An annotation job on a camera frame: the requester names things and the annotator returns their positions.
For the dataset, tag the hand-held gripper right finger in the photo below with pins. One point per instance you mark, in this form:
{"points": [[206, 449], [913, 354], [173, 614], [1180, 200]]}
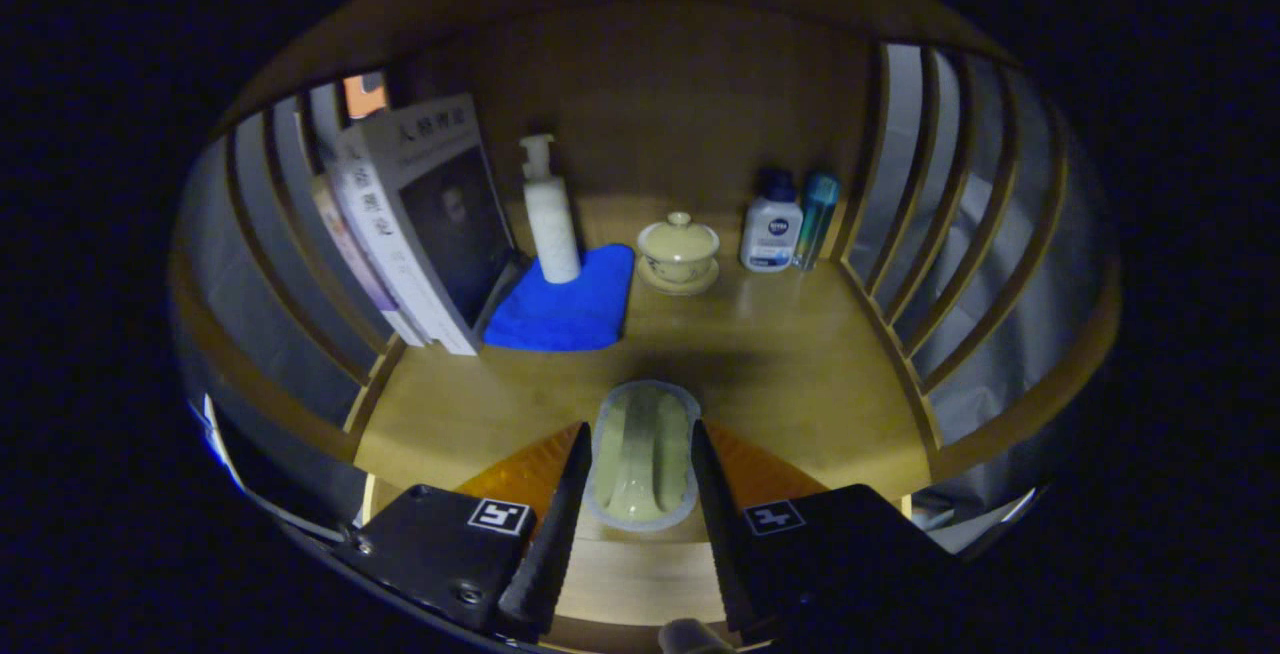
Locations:
{"points": [[722, 554]]}

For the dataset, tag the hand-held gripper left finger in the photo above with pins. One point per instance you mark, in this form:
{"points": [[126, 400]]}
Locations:
{"points": [[555, 554]]}

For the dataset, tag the pale green scrub brush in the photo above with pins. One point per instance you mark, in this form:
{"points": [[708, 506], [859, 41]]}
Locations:
{"points": [[640, 454]]}

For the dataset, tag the wooden countertop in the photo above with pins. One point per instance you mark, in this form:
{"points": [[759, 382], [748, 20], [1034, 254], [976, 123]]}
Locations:
{"points": [[780, 354]]}

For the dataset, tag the wooden cabinet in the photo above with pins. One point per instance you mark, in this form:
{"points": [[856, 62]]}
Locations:
{"points": [[660, 84]]}

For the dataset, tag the blue cloth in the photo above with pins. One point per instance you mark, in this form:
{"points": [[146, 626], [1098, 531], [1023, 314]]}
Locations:
{"points": [[565, 314]]}

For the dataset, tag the plain white book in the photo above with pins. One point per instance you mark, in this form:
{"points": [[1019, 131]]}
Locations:
{"points": [[400, 319]]}

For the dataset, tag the beige lidded tea bowl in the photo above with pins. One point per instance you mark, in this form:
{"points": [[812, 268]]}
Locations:
{"points": [[678, 249]]}

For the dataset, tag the white pump bottle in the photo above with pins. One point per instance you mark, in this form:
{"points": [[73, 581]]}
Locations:
{"points": [[553, 229]]}

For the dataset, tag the white bottle with blue cap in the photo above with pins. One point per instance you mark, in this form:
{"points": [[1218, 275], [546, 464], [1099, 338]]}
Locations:
{"points": [[770, 229]]}

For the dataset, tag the white book with portrait cover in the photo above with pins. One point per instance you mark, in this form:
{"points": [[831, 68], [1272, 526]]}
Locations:
{"points": [[440, 224]]}

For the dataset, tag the teal bottle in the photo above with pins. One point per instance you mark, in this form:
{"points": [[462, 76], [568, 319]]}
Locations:
{"points": [[818, 214]]}

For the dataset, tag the pale purple book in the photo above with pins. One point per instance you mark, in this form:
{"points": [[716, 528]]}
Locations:
{"points": [[340, 229]]}

